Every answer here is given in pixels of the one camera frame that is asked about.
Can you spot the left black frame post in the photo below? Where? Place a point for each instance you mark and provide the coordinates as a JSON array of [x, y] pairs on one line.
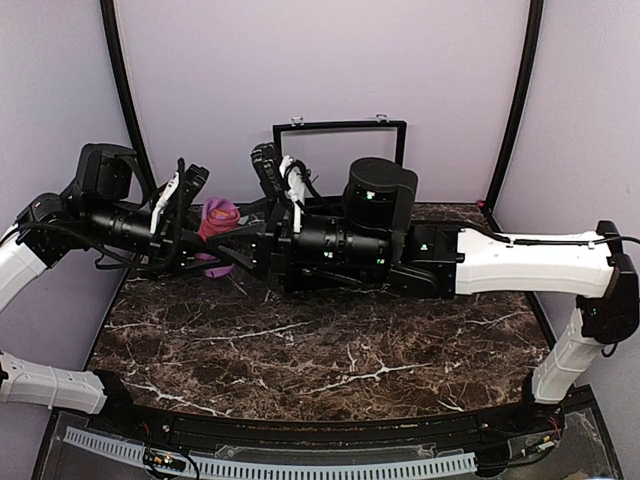
[[125, 96]]

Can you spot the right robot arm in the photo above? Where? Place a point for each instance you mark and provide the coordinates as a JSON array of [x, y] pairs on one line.
[[443, 260]]

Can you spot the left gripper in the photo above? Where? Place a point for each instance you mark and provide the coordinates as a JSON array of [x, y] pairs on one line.
[[175, 239]]

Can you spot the white slotted cable duct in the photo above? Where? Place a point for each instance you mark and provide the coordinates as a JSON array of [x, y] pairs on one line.
[[235, 462]]

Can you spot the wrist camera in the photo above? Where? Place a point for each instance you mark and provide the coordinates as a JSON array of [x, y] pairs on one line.
[[104, 171], [379, 195]]

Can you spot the black display case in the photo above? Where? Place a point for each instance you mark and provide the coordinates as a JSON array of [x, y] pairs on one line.
[[329, 147]]

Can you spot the black front rail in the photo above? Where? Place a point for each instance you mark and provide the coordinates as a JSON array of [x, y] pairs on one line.
[[462, 429]]

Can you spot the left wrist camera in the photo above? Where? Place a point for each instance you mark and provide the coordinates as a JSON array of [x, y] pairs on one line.
[[104, 171]]

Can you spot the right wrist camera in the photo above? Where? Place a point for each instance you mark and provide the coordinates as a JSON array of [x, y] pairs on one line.
[[379, 195]]

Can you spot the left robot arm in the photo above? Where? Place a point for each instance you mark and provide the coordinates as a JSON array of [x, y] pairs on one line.
[[41, 236]]

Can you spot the black frame post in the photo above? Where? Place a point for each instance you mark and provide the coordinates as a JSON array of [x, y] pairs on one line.
[[125, 96], [520, 94]]

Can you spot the right black frame post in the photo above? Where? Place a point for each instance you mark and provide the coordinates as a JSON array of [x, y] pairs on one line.
[[520, 94]]

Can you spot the small circuit board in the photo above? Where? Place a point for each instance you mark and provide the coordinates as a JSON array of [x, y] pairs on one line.
[[162, 461]]

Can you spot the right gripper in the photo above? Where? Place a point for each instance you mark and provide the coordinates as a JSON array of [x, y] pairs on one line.
[[268, 254]]

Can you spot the maroon striped sock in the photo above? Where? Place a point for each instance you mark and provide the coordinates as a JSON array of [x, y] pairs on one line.
[[218, 216]]

